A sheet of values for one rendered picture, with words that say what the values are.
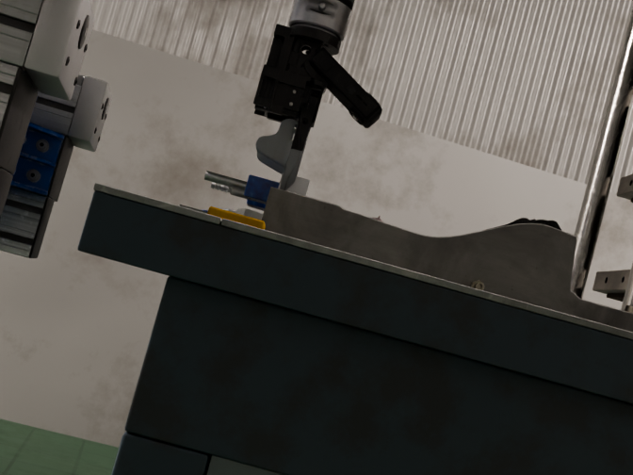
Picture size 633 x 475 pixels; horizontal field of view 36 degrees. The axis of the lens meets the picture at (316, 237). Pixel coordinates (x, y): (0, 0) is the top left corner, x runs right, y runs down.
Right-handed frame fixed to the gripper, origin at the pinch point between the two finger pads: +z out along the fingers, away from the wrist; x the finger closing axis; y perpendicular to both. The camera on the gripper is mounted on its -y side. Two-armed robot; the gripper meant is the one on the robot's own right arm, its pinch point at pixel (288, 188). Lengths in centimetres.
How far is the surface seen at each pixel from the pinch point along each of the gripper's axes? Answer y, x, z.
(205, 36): 55, -273, -82
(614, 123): -74, -119, -52
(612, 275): -79, -106, -13
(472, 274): -24.1, 8.3, 5.1
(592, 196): -74, -120, -32
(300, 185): -1.3, 2.6, -0.4
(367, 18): -8, -281, -111
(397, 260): -15.0, 8.3, 5.8
